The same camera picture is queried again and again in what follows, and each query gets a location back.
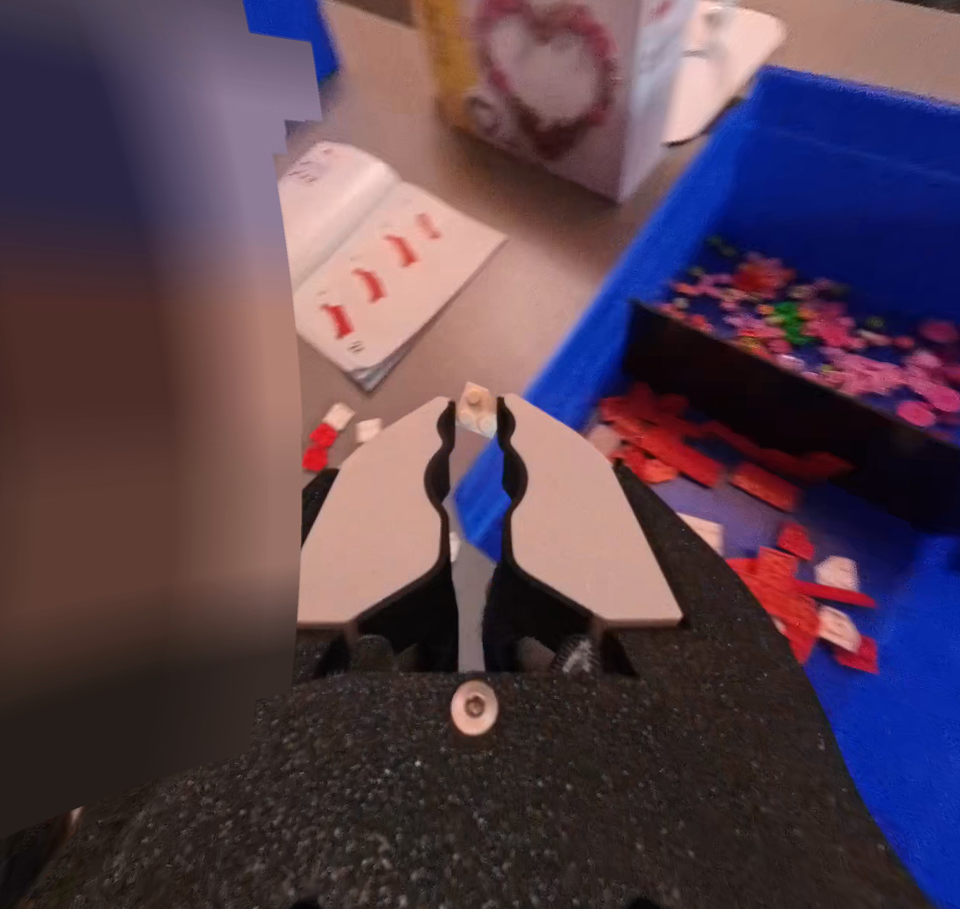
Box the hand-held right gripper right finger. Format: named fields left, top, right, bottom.
left=491, top=393, right=686, bottom=631

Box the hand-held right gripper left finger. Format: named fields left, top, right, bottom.
left=297, top=396, right=460, bottom=633

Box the white corner-cut lego plate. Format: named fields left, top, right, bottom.
left=454, top=381, right=501, bottom=440

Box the lego instruction booklet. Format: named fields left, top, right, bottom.
left=276, top=140, right=511, bottom=394

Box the pile of red white pieces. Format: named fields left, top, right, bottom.
left=587, top=381, right=882, bottom=676

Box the pile of pink lego pieces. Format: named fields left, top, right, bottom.
left=660, top=237, right=960, bottom=432

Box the blue divided plastic bin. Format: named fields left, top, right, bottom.
left=452, top=65, right=960, bottom=909

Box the yellow white lego box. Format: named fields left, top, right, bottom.
left=407, top=0, right=708, bottom=207

